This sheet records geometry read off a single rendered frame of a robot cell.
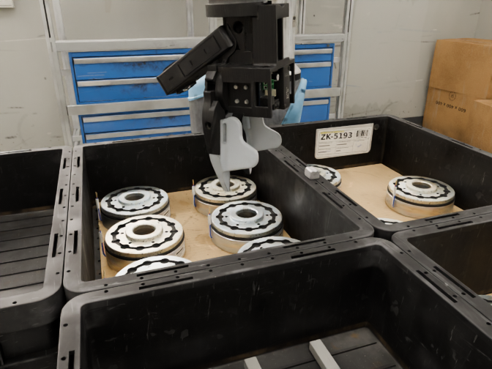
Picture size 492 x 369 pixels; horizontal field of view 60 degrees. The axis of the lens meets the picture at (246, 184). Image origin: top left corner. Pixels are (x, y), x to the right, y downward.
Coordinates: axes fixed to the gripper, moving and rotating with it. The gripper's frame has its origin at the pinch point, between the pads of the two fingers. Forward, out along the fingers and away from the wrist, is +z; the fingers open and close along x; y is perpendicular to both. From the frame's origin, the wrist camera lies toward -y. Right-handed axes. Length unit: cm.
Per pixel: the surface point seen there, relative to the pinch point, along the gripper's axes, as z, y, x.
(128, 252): 7.3, -8.6, -11.7
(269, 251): 1.2, 11.0, -13.2
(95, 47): 2, -147, 125
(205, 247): 10.9, -3.7, -2.3
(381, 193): 12.5, 14.6, 26.6
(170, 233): 7.5, -6.7, -5.7
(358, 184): 12.4, 10.1, 28.5
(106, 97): 28, -148, 127
